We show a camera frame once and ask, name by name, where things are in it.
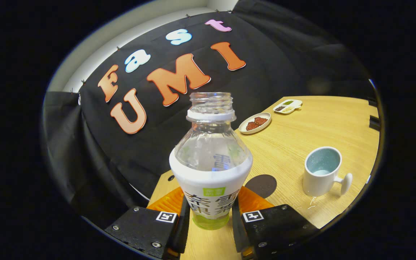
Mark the oval plate with red food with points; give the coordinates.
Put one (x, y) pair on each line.
(255, 123)

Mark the white divided spice dish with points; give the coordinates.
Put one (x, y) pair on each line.
(287, 106)

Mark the clear plastic juice bottle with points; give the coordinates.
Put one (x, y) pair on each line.
(211, 180)

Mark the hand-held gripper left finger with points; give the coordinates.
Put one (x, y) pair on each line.
(184, 227)

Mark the black table edge block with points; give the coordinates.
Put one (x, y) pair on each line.
(375, 123)

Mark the wooden table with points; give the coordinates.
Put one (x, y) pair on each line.
(291, 151)

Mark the black backdrop cloth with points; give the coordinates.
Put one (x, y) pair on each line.
(265, 54)

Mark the dark brown round coaster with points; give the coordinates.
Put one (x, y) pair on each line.
(264, 186)

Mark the white cup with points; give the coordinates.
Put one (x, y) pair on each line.
(320, 182)

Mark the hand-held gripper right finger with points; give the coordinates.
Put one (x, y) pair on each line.
(238, 231)

